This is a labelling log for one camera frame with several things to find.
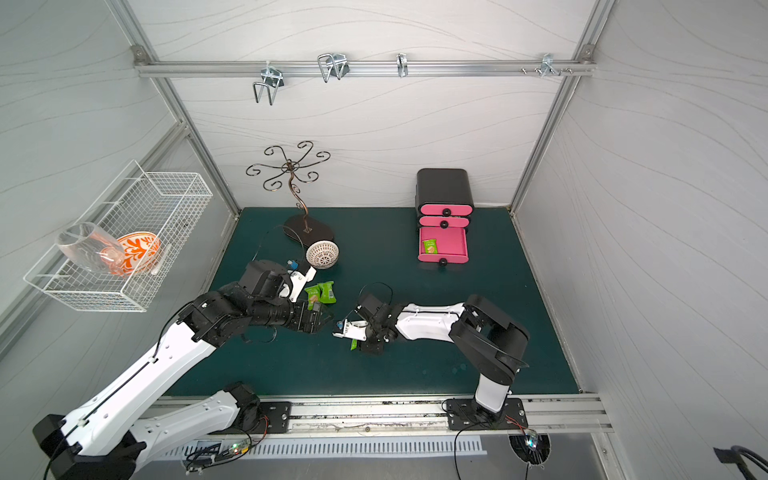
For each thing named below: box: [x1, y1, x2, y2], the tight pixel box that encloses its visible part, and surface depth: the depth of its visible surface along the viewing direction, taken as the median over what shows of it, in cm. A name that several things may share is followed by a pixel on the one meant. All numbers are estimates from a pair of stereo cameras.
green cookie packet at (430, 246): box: [423, 239, 438, 254], surface depth 109 cm
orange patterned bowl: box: [118, 231, 162, 277], surface depth 68 cm
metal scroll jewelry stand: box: [246, 141, 335, 247], surface depth 95 cm
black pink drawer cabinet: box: [415, 168, 475, 251], surface depth 109 cm
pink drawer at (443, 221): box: [419, 216, 469, 229], surface depth 106 cm
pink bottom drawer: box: [418, 227, 469, 264], surface depth 109 cm
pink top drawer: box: [420, 204, 474, 216], surface depth 103 cm
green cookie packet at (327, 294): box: [318, 280, 337, 303], surface depth 96 cm
